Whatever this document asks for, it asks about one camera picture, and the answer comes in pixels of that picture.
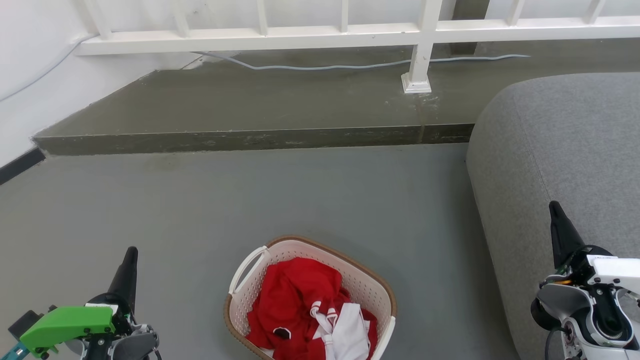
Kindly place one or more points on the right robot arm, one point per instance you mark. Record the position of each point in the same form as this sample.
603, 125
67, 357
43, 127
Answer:
590, 320

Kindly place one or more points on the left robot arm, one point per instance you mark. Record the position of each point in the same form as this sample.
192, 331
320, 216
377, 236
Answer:
134, 346

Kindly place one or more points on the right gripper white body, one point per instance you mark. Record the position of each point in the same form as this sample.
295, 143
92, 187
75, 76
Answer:
612, 272

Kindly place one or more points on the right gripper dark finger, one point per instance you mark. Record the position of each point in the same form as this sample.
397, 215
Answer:
564, 235

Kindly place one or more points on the grey fabric sofa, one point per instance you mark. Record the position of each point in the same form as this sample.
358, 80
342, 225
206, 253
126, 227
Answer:
550, 145

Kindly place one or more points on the white metal railing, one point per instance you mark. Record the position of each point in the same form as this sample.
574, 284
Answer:
250, 38

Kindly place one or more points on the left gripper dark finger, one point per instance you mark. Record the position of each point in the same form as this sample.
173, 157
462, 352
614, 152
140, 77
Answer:
125, 282

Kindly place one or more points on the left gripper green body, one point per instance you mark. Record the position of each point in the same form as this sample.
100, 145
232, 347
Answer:
67, 325

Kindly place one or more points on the black baseboard strip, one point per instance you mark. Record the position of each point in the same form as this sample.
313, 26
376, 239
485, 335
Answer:
20, 165

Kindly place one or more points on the white garment red stripes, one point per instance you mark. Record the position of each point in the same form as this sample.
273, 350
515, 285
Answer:
350, 331

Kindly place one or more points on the white laundry basket brown rim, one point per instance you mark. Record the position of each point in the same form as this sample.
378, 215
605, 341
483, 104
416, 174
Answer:
361, 287

